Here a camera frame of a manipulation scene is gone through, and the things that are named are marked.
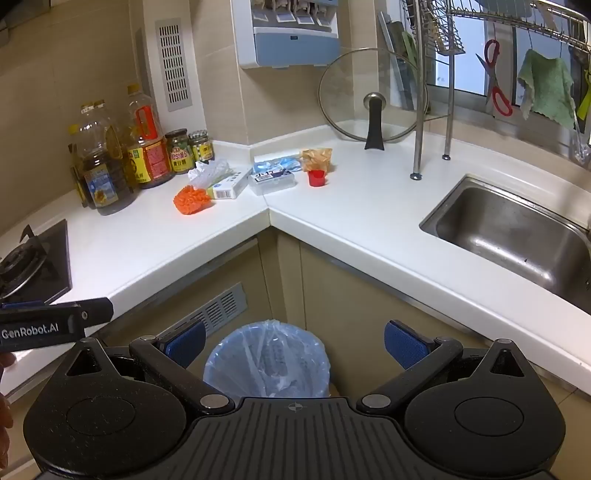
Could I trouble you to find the window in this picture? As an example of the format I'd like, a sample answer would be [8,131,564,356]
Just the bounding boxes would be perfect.
[422,14,591,139]

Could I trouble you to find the white blue water purifier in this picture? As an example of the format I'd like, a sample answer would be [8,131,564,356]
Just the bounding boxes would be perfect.
[231,0,343,70]

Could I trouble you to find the red scissors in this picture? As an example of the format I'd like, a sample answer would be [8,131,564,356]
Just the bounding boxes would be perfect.
[475,39,514,117]

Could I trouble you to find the grey cabinet vent plate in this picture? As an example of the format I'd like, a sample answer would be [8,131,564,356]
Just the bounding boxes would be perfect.
[182,282,246,340]

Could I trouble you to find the brown plastic wrapper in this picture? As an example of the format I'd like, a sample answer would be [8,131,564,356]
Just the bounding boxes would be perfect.
[300,148,334,174]

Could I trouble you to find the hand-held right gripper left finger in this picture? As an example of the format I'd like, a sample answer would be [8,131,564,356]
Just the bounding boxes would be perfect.
[65,318,236,416]

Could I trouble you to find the glass jar yellow label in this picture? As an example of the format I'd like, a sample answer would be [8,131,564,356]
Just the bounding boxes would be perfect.
[188,130,215,162]

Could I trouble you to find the grey cutting board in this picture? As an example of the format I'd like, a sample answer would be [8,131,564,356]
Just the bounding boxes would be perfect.
[378,11,416,112]

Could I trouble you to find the clear plastic box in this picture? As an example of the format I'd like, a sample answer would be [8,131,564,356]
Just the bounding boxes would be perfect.
[248,168,297,197]

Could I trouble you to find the green cloth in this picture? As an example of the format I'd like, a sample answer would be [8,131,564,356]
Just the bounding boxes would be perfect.
[517,48,577,130]

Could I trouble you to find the glass pot lid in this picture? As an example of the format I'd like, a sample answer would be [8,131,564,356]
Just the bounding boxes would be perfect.
[318,48,428,151]

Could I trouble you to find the yellow green hanging tool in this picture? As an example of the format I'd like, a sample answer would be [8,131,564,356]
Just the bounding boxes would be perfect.
[575,69,591,121]

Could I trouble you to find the dark oil bottle blue label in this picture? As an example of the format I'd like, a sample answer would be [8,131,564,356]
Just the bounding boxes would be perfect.
[79,104,140,216]

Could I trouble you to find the black gas stove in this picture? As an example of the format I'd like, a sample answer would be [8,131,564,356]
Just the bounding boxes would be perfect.
[0,219,74,303]

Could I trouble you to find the grey wall vent plate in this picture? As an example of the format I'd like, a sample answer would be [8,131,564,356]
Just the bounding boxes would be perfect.
[154,18,194,113]

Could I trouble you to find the metal dish rack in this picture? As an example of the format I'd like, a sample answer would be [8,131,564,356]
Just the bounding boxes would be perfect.
[410,0,591,182]

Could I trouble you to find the yellow oil bottle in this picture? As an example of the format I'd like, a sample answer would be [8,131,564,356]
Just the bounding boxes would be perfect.
[92,99,129,185]

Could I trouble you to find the white bin with blue bag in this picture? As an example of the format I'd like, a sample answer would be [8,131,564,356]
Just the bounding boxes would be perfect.
[203,319,332,398]

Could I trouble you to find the steel sink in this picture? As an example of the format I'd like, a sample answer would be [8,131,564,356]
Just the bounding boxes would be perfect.
[419,174,591,315]

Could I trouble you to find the white green medicine box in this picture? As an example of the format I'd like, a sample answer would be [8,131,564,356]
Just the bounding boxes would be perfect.
[206,168,253,200]

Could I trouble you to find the orange mesh net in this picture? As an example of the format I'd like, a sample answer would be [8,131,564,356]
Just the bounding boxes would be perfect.
[174,185,214,216]

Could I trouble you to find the blue face mask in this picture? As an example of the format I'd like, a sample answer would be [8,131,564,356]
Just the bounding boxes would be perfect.
[253,156,304,174]

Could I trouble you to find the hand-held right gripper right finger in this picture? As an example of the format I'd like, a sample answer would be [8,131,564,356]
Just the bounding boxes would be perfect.
[356,318,527,415]

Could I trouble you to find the white foam net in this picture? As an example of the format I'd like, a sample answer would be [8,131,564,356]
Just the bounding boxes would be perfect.
[188,159,232,190]

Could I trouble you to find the person's left hand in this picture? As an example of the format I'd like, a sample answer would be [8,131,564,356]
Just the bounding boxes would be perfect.
[0,353,16,432]

